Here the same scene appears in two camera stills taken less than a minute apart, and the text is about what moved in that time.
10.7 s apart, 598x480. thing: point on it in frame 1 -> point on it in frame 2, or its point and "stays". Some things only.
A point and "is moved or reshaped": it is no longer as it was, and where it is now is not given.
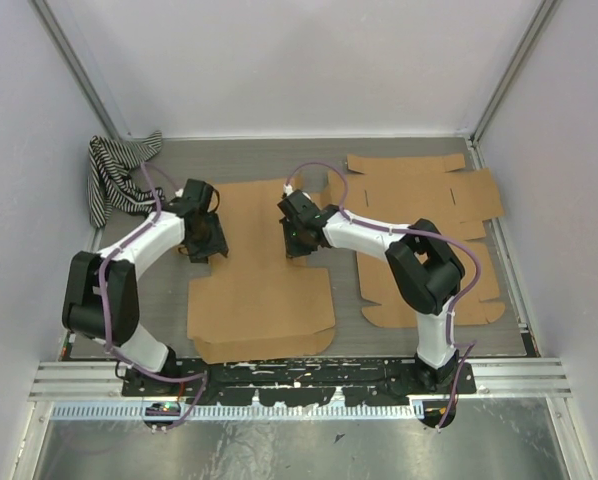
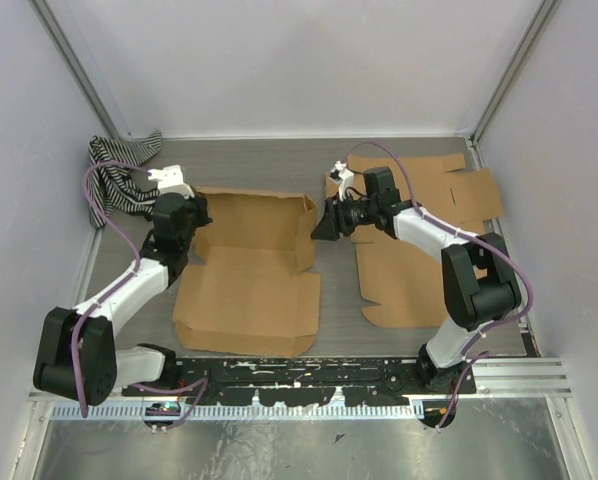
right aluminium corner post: x=544 y=15 stays
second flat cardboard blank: x=426 y=191 stays
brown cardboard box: x=257 y=303 is moved or reshaped
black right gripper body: x=295 y=242 -> x=353 y=213
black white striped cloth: x=110 y=169 stays
